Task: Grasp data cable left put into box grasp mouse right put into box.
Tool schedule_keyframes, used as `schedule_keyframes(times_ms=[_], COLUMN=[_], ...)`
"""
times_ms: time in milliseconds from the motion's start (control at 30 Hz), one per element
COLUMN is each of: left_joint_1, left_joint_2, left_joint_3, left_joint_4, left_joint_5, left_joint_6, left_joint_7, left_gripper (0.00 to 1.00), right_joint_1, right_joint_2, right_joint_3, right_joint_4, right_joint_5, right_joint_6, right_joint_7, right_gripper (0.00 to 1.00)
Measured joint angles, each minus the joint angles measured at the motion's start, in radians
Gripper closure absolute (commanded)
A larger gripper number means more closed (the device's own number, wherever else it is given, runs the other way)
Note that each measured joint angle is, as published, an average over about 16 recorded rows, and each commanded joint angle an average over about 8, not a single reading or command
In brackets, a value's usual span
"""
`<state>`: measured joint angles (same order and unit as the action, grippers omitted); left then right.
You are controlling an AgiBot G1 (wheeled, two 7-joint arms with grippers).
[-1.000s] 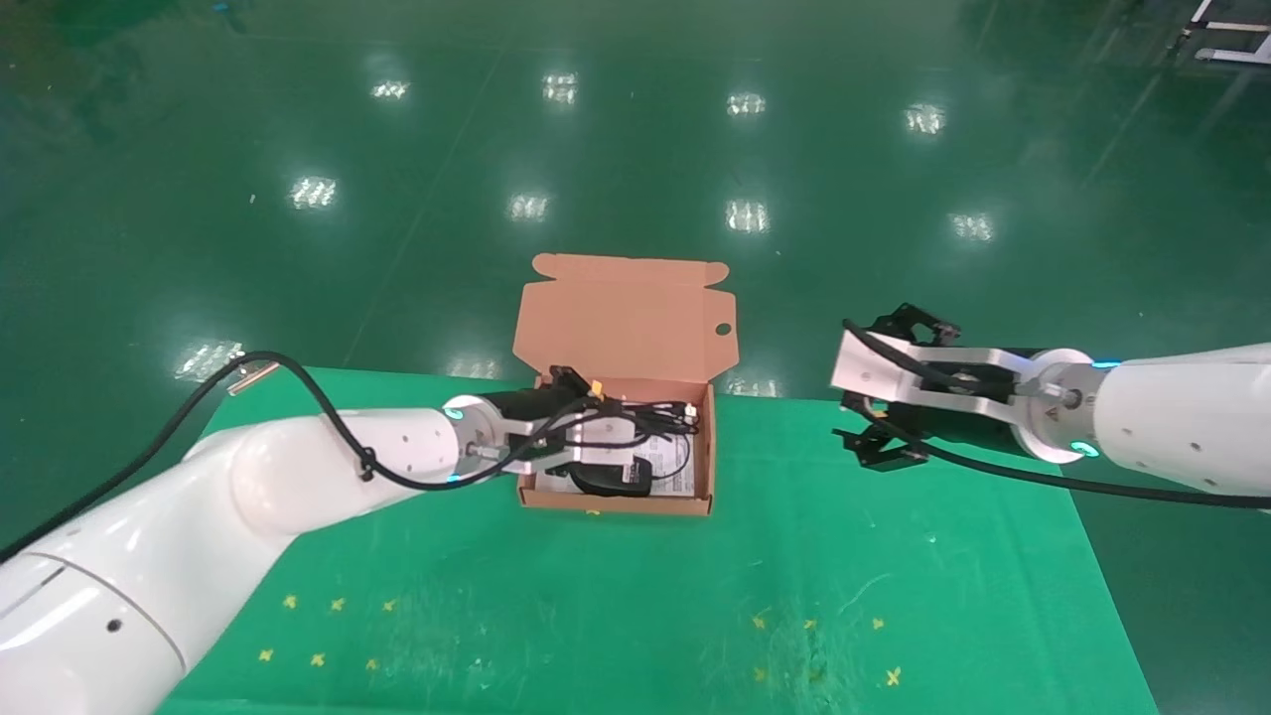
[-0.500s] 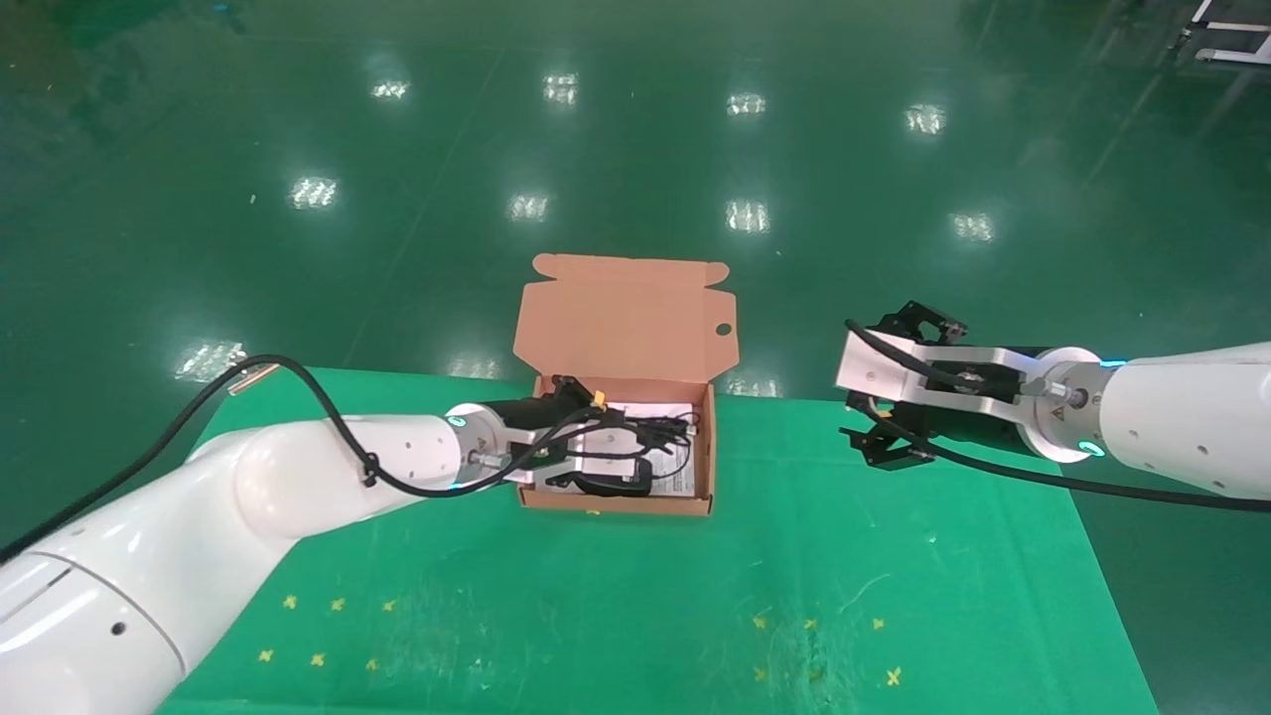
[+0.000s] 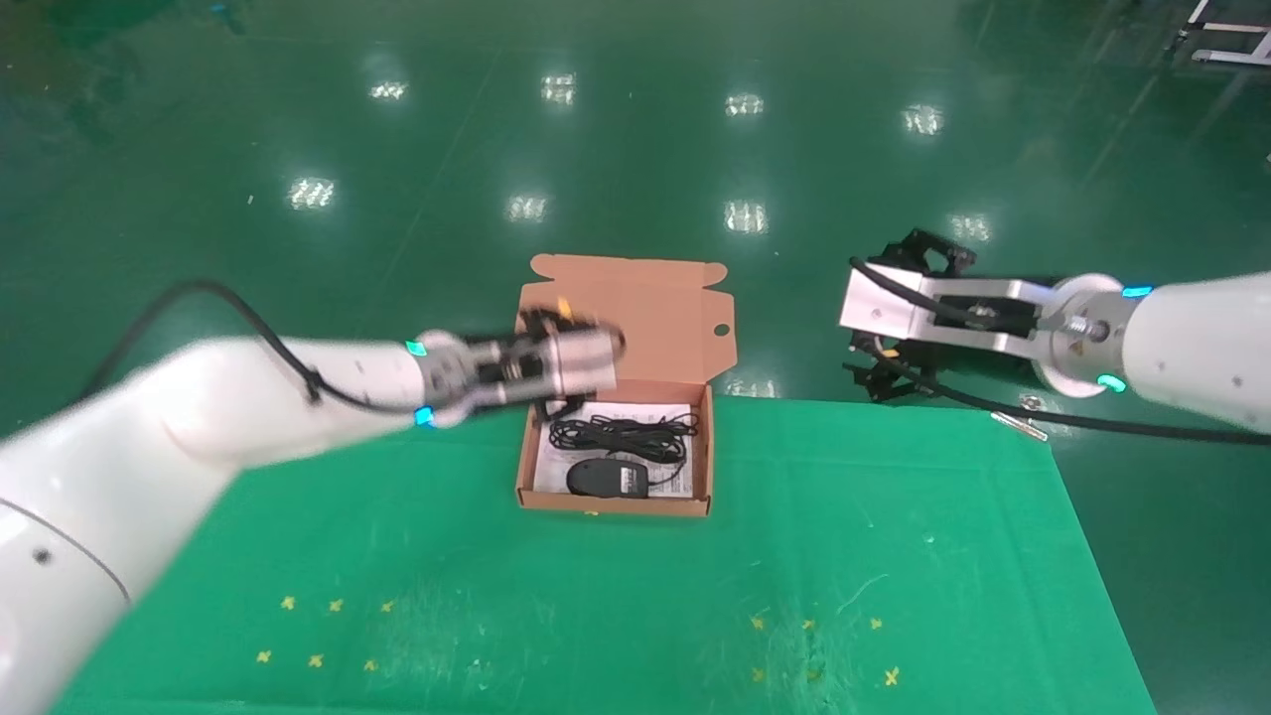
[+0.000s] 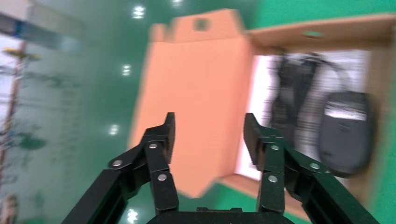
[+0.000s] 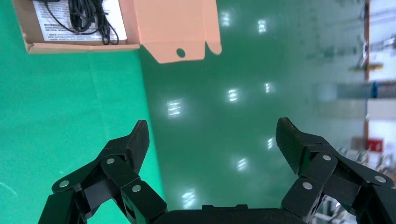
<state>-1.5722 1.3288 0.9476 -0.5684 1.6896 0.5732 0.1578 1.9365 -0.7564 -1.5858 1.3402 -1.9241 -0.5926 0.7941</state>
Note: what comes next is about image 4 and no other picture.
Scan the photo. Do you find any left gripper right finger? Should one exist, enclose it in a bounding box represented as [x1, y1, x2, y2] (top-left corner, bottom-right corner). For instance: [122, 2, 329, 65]
[242, 112, 380, 224]

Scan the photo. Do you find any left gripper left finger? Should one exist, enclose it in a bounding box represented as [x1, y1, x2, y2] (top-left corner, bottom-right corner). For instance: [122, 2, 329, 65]
[62, 112, 179, 224]

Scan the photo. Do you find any dark grey computer mouse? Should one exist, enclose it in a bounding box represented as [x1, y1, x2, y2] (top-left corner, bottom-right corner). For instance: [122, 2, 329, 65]
[318, 91, 374, 177]

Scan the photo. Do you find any black data cable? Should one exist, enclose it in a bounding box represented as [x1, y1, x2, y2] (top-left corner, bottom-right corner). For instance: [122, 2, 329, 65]
[270, 52, 344, 146]

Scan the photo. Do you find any brown cardboard box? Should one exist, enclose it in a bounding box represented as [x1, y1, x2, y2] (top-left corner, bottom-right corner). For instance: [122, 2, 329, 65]
[128, 8, 396, 222]

